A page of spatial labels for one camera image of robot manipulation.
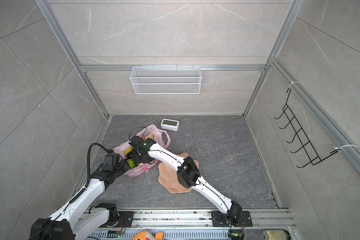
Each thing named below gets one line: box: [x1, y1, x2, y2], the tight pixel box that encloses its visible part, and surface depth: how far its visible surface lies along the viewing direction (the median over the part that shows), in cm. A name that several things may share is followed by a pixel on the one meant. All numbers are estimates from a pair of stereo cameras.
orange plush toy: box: [132, 230, 164, 240], surface depth 65 cm
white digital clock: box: [160, 118, 180, 132], surface depth 112 cm
